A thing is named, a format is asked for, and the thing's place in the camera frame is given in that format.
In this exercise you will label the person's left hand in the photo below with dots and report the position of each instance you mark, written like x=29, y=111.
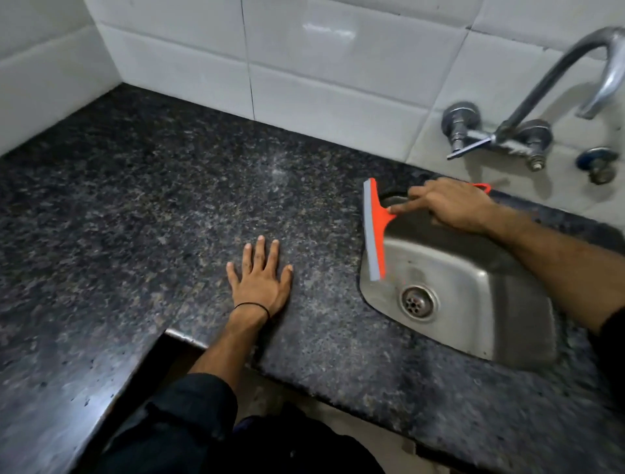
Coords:
x=259, y=288

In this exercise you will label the chrome wall faucet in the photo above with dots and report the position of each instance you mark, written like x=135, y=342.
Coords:
x=532, y=100

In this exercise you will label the round metal sink drain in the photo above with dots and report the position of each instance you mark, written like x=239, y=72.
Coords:
x=419, y=302

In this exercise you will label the orange squeegee with grey blade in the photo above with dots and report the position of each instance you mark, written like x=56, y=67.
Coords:
x=376, y=219

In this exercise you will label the person's right fingers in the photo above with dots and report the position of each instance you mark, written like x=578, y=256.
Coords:
x=415, y=204

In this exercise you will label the person's left middle finger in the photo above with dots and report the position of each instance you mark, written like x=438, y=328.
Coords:
x=259, y=253

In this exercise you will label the dark trousers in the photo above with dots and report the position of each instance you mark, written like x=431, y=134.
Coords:
x=312, y=444

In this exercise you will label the person's right hand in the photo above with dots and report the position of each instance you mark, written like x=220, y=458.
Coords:
x=454, y=205

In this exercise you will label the person's left thumb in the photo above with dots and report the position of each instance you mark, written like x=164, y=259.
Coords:
x=286, y=279

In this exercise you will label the person's left little finger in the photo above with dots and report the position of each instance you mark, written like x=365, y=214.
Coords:
x=233, y=274

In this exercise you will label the black long-sleeved shirt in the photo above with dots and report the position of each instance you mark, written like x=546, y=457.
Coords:
x=180, y=425

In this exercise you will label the person's right forearm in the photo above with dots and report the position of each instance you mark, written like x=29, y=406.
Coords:
x=556, y=263

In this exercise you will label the person's left forearm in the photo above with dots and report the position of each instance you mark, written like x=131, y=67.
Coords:
x=234, y=344

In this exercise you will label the stainless steel sink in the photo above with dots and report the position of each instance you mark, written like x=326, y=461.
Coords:
x=468, y=298

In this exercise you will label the black wrist band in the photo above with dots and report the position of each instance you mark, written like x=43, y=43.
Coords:
x=254, y=306

